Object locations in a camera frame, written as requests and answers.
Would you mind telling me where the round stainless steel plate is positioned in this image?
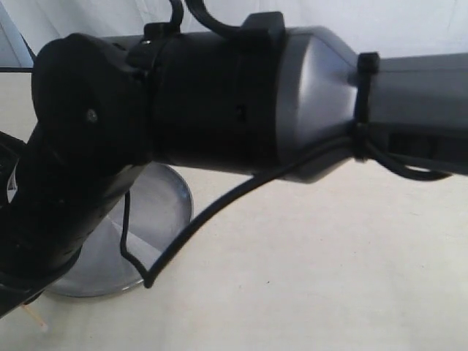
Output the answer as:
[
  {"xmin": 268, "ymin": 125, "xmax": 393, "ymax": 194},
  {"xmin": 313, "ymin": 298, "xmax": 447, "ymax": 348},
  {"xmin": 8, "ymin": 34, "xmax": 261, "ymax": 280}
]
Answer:
[{"xmin": 48, "ymin": 162, "xmax": 193, "ymax": 298}]

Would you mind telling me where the red thin stick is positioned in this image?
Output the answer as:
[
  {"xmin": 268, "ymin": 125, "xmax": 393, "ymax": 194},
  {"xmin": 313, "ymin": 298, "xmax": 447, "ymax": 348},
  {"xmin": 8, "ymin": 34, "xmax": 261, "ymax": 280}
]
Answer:
[{"xmin": 21, "ymin": 305, "xmax": 49, "ymax": 333}]

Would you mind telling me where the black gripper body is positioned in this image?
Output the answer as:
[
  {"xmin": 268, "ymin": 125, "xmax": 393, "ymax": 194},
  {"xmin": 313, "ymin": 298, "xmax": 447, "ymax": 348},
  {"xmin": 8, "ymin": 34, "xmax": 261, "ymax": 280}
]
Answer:
[{"xmin": 1, "ymin": 238, "xmax": 79, "ymax": 314}]

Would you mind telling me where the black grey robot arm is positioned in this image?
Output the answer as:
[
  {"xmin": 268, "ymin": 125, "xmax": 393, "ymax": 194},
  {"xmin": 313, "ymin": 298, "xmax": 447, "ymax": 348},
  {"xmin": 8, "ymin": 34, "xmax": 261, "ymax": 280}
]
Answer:
[{"xmin": 1, "ymin": 12, "xmax": 467, "ymax": 314}]

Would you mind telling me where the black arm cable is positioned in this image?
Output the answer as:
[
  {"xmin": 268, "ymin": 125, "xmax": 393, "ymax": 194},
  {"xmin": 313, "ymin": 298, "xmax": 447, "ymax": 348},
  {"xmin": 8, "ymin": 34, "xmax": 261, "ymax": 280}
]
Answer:
[{"xmin": 119, "ymin": 0, "xmax": 454, "ymax": 290}]

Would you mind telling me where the dark frame panel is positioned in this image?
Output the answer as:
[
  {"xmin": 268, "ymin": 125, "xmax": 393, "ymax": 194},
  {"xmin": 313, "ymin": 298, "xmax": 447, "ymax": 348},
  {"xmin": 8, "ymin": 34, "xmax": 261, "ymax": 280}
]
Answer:
[{"xmin": 1, "ymin": 26, "xmax": 37, "ymax": 73}]

